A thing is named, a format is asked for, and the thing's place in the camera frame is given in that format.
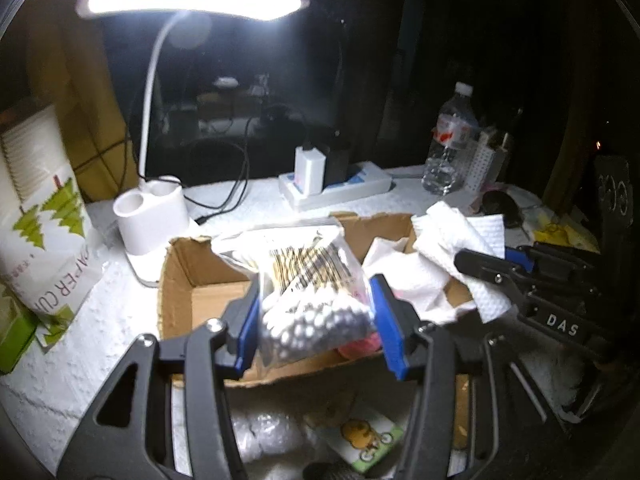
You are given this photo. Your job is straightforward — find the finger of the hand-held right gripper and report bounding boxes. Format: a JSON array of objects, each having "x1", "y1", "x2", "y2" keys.
[
  {"x1": 504, "y1": 244, "x2": 597, "y2": 287},
  {"x1": 454, "y1": 249, "x2": 532, "y2": 317}
]

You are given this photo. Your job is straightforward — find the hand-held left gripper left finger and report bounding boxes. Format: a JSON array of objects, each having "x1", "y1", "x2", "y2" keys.
[{"x1": 56, "y1": 275, "x2": 263, "y2": 480}]

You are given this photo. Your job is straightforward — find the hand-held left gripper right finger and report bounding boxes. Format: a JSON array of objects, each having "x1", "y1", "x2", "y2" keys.
[{"x1": 370, "y1": 274, "x2": 551, "y2": 480}]

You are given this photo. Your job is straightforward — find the cardboard box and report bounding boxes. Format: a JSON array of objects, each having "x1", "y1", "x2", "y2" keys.
[{"x1": 159, "y1": 212, "x2": 481, "y2": 391}]

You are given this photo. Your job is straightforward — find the white paper towel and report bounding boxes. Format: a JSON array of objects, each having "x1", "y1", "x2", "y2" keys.
[{"x1": 411, "y1": 201, "x2": 513, "y2": 324}]

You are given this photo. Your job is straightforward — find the bag of cotton swabs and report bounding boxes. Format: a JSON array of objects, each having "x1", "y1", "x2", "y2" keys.
[{"x1": 212, "y1": 225, "x2": 378, "y2": 372}]

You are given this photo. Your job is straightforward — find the pink object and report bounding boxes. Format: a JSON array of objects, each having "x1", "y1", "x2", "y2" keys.
[{"x1": 340, "y1": 335, "x2": 382, "y2": 359}]

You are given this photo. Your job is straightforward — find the yellow packet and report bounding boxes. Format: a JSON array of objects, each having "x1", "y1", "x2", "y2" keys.
[{"x1": 532, "y1": 219, "x2": 601, "y2": 254}]

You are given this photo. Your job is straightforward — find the small black object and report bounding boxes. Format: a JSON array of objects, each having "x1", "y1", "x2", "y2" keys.
[{"x1": 482, "y1": 191, "x2": 524, "y2": 229}]

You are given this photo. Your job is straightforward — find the white tissue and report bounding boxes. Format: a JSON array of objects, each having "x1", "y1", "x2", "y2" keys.
[{"x1": 362, "y1": 237, "x2": 476, "y2": 324}]

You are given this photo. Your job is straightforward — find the white perforated holder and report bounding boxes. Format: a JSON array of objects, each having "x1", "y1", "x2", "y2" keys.
[{"x1": 467, "y1": 127, "x2": 514, "y2": 194}]

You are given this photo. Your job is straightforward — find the clear plastic bag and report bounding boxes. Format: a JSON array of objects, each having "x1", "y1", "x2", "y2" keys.
[{"x1": 234, "y1": 409, "x2": 312, "y2": 464}]

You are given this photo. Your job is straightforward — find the cartoon bear card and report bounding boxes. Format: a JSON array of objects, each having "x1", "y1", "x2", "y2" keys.
[{"x1": 305, "y1": 402, "x2": 407, "y2": 476}]

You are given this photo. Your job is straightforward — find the clear plastic water bottle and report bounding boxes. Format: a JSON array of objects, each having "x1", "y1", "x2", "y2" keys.
[{"x1": 422, "y1": 82, "x2": 479, "y2": 196}]

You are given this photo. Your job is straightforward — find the white power strip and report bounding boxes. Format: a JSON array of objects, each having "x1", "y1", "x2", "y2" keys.
[{"x1": 278, "y1": 162, "x2": 393, "y2": 212}]

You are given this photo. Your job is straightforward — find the white desk lamp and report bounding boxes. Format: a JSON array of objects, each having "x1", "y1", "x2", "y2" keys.
[{"x1": 75, "y1": 0, "x2": 313, "y2": 289}]

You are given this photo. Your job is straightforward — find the white charger plug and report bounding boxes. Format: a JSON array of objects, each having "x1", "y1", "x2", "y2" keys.
[{"x1": 294, "y1": 146, "x2": 329, "y2": 195}]

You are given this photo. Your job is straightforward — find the black charger plug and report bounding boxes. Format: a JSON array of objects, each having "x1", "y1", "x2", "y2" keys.
[{"x1": 320, "y1": 142, "x2": 352, "y2": 186}]

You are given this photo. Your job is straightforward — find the green box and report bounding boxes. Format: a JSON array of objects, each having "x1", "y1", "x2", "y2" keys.
[{"x1": 0, "y1": 285, "x2": 39, "y2": 376}]

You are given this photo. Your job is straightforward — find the paper cup sleeve package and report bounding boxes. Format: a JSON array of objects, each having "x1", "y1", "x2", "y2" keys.
[{"x1": 0, "y1": 105, "x2": 107, "y2": 352}]

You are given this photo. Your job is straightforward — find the yellow curtain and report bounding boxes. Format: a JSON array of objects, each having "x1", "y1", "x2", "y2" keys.
[{"x1": 25, "y1": 25, "x2": 142, "y2": 202}]

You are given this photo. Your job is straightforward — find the black cable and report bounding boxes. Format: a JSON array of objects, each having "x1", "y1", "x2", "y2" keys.
[{"x1": 184, "y1": 105, "x2": 312, "y2": 227}]

